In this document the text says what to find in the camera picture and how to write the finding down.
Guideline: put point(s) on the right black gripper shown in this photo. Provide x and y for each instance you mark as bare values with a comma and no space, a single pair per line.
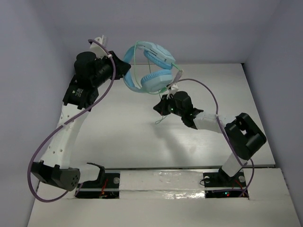
162,107

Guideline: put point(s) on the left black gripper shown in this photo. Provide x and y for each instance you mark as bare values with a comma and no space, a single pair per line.
116,66

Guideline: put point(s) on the light blue headphones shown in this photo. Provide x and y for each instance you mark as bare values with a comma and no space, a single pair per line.
160,62

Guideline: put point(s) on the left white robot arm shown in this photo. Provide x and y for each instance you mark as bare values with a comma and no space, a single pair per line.
82,93

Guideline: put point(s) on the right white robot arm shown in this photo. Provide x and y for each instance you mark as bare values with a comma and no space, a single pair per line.
243,136

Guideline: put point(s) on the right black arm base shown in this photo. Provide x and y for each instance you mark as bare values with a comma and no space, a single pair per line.
219,185

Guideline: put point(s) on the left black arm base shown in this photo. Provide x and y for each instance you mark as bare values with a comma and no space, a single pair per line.
105,186

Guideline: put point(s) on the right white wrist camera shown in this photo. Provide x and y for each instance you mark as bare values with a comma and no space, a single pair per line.
172,89

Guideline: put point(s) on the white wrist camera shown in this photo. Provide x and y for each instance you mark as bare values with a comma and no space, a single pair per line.
98,47
172,89

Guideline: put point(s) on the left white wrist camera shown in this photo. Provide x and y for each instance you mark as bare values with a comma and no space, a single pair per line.
98,47

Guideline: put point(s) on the silver taped mounting rail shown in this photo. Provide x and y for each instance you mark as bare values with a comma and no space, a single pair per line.
161,184

